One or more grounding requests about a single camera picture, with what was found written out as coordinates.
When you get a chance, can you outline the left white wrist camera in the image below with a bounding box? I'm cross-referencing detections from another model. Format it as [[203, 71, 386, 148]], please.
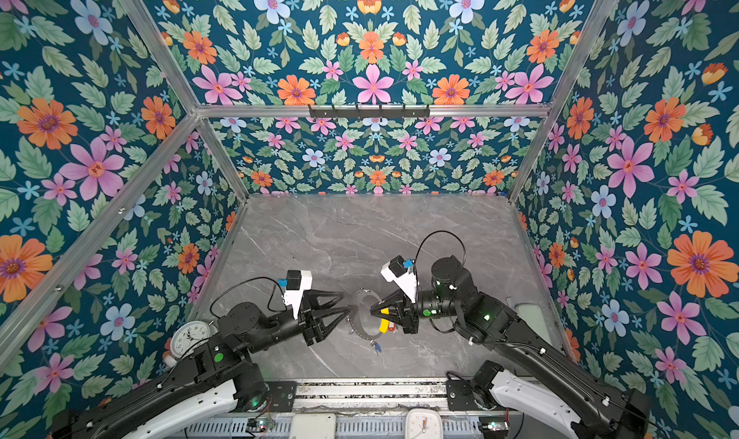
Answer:
[[278, 270, 313, 320]]

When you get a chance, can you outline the black mounting plate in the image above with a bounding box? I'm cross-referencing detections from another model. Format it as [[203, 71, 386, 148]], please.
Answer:
[[446, 379, 480, 411], [251, 381, 298, 415]]

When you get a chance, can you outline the white square device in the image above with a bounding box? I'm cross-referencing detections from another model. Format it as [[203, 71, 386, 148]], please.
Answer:
[[288, 413, 337, 439]]

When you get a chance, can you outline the black hook rail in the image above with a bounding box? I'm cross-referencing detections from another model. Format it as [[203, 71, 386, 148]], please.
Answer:
[[308, 105, 431, 119]]

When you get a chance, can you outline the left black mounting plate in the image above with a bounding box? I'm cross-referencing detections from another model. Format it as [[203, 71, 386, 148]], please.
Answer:
[[251, 381, 298, 415]]

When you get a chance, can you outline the white alarm clock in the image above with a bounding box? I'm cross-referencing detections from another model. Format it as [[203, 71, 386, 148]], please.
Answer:
[[163, 321, 212, 367]]

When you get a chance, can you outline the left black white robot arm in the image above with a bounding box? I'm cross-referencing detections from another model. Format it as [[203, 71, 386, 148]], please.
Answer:
[[51, 291, 351, 438]]

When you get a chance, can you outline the left small circuit board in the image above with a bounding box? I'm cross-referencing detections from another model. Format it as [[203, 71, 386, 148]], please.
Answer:
[[246, 418, 275, 435]]

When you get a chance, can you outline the small circuit board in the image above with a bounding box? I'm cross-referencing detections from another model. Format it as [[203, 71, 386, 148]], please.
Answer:
[[478, 417, 510, 439], [246, 418, 275, 435]]

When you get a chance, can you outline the pale green sponge block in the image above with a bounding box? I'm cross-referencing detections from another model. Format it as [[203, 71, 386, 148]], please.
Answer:
[[515, 303, 548, 335]]

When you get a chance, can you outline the right small circuit board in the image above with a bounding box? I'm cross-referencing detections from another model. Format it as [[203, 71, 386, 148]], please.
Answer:
[[478, 417, 510, 439]]

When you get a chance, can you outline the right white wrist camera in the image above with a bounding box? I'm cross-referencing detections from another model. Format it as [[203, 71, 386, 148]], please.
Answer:
[[381, 255, 418, 303]]

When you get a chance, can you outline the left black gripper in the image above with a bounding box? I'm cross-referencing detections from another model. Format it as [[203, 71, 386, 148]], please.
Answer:
[[245, 288, 352, 357]]

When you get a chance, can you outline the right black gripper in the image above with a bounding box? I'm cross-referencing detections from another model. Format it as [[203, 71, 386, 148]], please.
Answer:
[[370, 289, 463, 337]]

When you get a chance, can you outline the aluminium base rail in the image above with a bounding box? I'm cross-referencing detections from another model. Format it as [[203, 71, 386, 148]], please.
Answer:
[[172, 376, 607, 417]]

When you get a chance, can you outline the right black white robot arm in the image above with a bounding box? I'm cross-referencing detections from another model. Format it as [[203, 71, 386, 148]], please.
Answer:
[[371, 256, 650, 438]]

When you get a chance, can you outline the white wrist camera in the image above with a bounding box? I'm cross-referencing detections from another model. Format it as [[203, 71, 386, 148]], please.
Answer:
[[381, 255, 418, 303], [278, 270, 313, 320]]

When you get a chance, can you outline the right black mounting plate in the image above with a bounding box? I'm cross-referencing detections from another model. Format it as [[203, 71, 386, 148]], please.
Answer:
[[446, 379, 480, 411]]

